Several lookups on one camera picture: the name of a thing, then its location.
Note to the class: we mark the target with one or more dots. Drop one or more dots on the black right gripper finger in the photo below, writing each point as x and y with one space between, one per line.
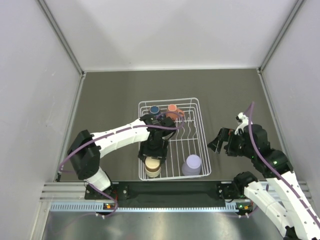
219 138
215 146

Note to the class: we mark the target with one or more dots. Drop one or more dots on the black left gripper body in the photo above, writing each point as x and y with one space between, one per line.
157 148

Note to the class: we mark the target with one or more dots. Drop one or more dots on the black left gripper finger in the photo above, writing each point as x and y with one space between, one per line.
142 157
162 159

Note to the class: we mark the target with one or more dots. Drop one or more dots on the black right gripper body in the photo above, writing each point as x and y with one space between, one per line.
236 145

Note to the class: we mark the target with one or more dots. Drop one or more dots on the glass cup with brown band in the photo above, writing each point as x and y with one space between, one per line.
152 167

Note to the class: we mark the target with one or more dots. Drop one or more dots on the lilac plastic tumbler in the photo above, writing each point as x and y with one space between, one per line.
192 165

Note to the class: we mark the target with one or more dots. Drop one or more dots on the dark blue ceramic mug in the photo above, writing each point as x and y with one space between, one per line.
154 110

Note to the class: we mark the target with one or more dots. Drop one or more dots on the terracotta ceramic mug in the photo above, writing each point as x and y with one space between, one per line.
174 112

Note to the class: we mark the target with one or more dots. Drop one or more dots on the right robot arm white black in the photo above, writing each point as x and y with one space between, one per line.
292 214

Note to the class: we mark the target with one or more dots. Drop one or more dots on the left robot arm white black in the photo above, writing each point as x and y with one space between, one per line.
88 148

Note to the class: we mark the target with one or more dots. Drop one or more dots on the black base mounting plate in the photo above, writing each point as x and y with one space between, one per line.
164 191

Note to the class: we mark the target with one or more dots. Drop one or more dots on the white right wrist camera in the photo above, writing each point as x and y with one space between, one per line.
242 121

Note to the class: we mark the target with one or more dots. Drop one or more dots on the white wire dish rack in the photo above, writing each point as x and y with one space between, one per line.
190 139

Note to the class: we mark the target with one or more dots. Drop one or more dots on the grey slotted cable duct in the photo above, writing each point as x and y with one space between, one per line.
101 207

